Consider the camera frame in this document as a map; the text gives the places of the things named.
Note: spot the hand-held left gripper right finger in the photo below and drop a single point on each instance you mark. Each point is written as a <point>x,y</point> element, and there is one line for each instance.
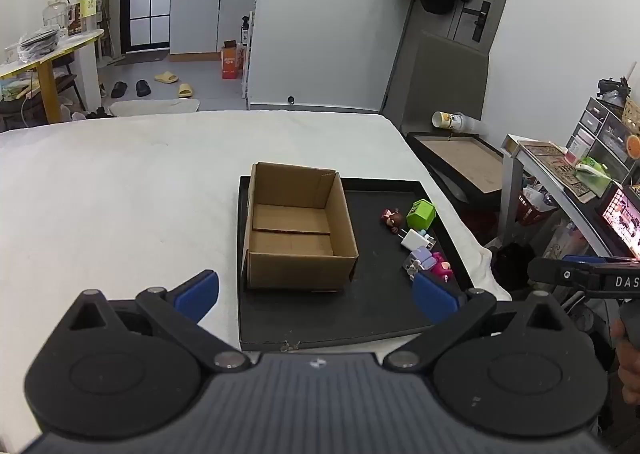
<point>432,295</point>

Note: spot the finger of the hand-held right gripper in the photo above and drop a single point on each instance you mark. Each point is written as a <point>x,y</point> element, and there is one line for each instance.
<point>580,258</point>
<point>555,275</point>

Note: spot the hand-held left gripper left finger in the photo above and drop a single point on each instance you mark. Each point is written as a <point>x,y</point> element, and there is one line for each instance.
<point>200,290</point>

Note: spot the pink toy figure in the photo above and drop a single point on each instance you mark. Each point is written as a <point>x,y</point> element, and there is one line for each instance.
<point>442,266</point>

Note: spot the lavender toy figure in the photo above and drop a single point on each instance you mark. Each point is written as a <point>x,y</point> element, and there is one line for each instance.
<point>424,256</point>

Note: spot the white plug charger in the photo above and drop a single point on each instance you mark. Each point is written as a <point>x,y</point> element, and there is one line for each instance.
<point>412,238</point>

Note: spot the small blue white figurine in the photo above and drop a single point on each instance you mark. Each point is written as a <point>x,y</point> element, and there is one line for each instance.
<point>425,234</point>

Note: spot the black tray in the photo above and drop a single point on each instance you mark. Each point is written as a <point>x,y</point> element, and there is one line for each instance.
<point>370,304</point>

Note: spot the green toy block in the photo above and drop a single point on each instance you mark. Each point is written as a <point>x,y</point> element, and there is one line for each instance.
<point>420,215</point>

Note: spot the brown-haired girl figurine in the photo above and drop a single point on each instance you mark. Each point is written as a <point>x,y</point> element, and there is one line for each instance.
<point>395,219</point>

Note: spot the brown cardboard box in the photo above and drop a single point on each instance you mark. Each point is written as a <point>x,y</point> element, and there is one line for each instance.
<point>295,269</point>

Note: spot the person's right hand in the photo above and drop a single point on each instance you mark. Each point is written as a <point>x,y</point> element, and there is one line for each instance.
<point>631,379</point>

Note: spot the lit tablet screen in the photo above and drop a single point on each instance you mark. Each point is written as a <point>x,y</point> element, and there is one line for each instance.
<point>625,219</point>

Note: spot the red basket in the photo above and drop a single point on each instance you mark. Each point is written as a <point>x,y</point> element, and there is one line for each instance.
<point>532,209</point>

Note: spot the green tissue box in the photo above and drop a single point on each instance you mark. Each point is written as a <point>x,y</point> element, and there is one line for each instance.
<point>592,177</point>

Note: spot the brown patterned board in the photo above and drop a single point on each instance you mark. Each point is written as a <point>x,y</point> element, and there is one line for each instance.
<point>552,162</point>

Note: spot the white side table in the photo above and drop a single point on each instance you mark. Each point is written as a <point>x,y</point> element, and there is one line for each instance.
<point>512,174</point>

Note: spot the grey drawer organizer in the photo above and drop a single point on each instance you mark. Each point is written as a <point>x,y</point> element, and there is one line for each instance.
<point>607,127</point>

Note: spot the paper cup on its side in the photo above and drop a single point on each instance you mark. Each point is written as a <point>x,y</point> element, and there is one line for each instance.
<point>457,122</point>

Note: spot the white floor mat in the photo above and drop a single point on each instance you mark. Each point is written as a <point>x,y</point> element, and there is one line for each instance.
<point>155,107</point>

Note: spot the yellow slipper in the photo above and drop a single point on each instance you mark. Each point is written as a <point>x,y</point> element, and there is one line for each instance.
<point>166,78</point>
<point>185,91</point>

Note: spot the black slipper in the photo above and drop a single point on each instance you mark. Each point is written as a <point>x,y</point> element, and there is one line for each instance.
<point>143,88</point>
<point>119,90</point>

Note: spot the grey door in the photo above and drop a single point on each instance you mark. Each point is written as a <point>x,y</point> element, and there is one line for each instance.
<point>450,79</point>

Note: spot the orange carton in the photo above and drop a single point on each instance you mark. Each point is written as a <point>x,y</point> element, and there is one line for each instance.
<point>231,62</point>

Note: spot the yellow-legged side table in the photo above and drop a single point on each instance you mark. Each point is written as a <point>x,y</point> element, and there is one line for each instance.
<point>48,84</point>

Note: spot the black door lock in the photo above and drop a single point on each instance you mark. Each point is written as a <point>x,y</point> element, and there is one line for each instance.
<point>477,19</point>

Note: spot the spray bottle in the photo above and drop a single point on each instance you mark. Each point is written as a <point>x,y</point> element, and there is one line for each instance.
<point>245,29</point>

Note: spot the white kitchen cabinet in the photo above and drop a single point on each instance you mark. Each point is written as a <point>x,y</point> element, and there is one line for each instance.
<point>200,22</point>

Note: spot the stack of wrapped plates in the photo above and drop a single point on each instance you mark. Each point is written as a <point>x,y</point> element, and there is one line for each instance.
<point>39,43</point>

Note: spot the yellow-label bottle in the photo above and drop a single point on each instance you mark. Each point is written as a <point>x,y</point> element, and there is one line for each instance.
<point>88,4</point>

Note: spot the glass jar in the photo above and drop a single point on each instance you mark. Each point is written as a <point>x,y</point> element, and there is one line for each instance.
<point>55,12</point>

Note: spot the black picture frame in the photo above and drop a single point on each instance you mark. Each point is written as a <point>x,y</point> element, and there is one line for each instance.
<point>465,162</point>

